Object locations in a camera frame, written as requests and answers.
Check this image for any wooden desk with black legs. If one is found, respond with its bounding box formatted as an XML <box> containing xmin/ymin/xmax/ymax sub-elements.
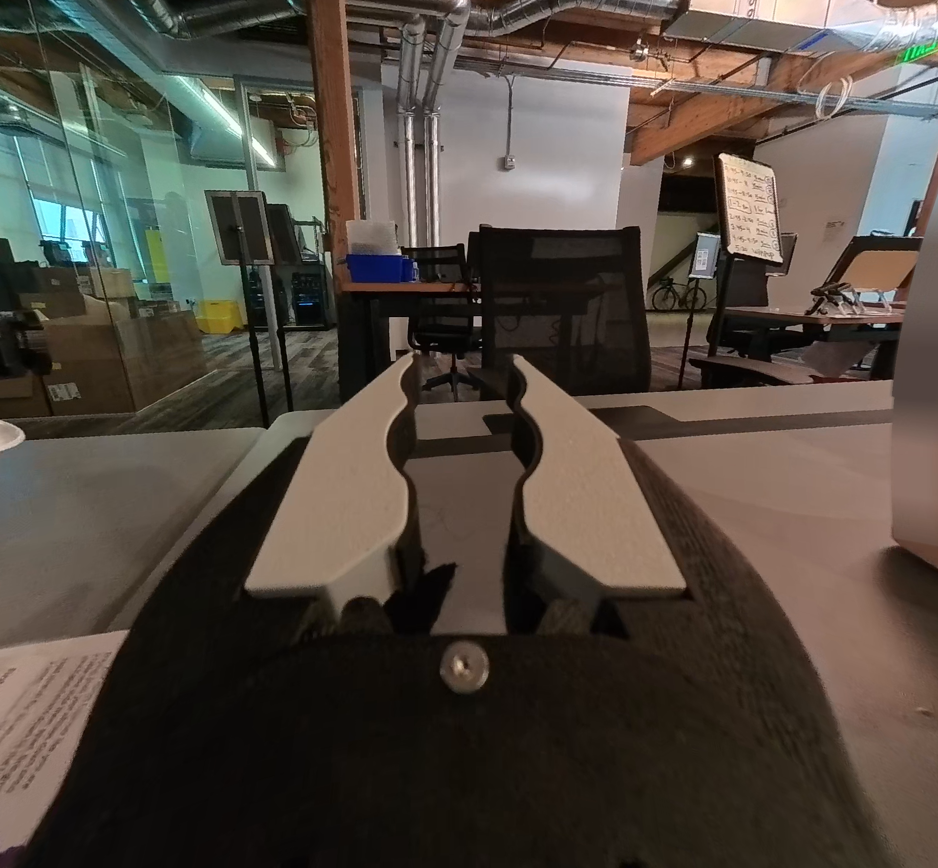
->
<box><xmin>339</xmin><ymin>282</ymin><xmax>485</xmax><ymax>403</ymax></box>

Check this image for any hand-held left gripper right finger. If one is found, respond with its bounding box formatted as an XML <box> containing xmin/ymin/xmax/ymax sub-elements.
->
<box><xmin>508</xmin><ymin>355</ymin><xmax>688</xmax><ymax>601</ymax></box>

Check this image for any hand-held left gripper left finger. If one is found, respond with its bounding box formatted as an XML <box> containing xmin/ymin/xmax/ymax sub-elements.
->
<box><xmin>244</xmin><ymin>352</ymin><xmax>427</xmax><ymax>625</ymax></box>

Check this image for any rectangular metal air duct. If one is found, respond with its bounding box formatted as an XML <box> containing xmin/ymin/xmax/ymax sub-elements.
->
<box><xmin>663</xmin><ymin>0</ymin><xmax>888</xmax><ymax>55</ymax></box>

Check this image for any blue plastic bin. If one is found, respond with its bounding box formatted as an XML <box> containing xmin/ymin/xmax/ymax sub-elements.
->
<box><xmin>346</xmin><ymin>252</ymin><xmax>416</xmax><ymax>284</ymax></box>

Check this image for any bicycle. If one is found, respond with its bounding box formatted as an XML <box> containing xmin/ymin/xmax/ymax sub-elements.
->
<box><xmin>651</xmin><ymin>278</ymin><xmax>708</xmax><ymax>313</ymax></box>

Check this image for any stack of cardboard boxes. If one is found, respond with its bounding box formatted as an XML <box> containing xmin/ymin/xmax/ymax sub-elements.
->
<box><xmin>0</xmin><ymin>267</ymin><xmax>208</xmax><ymax>420</ymax></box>

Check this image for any long black tape strip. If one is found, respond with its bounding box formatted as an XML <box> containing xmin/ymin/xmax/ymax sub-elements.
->
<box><xmin>414</xmin><ymin>410</ymin><xmax>893</xmax><ymax>460</ymax></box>

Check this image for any black mesh office chair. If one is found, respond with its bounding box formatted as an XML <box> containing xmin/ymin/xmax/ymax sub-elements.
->
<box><xmin>469</xmin><ymin>225</ymin><xmax>653</xmax><ymax>394</ymax></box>

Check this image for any wooden side table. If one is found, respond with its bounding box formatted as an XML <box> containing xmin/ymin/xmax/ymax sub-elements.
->
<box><xmin>722</xmin><ymin>304</ymin><xmax>910</xmax><ymax>379</ymax></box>

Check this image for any printed instruction paper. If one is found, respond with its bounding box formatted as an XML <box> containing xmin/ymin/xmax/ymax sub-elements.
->
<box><xmin>0</xmin><ymin>629</ymin><xmax>131</xmax><ymax>850</ymax></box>

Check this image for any bubble wrap sheet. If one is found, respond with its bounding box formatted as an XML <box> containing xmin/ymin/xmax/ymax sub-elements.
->
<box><xmin>346</xmin><ymin>220</ymin><xmax>401</xmax><ymax>257</ymax></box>

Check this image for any framed sign stand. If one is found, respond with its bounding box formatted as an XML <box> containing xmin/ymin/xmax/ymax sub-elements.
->
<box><xmin>265</xmin><ymin>203</ymin><xmax>298</xmax><ymax>413</ymax></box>
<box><xmin>204</xmin><ymin>190</ymin><xmax>278</xmax><ymax>429</ymax></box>

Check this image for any black swivel office chair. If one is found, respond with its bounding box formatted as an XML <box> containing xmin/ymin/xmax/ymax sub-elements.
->
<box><xmin>402</xmin><ymin>245</ymin><xmax>485</xmax><ymax>401</ymax></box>

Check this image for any black server rack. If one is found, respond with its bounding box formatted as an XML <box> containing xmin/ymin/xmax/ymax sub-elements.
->
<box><xmin>289</xmin><ymin>270</ymin><xmax>328</xmax><ymax>331</ymax></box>

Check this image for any yellow floor bin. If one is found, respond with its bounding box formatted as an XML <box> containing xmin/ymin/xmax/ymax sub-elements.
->
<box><xmin>194</xmin><ymin>300</ymin><xmax>244</xmax><ymax>334</ymax></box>

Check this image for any handwritten whiteboard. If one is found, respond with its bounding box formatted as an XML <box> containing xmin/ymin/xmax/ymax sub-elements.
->
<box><xmin>714</xmin><ymin>153</ymin><xmax>782</xmax><ymax>268</ymax></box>

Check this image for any tan-backed chair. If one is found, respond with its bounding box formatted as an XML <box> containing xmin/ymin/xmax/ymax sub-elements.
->
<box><xmin>810</xmin><ymin>236</ymin><xmax>924</xmax><ymax>312</ymax></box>

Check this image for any rectangular black tape patch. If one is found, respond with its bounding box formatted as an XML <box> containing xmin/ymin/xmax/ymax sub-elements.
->
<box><xmin>480</xmin><ymin>405</ymin><xmax>664</xmax><ymax>438</ymax></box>

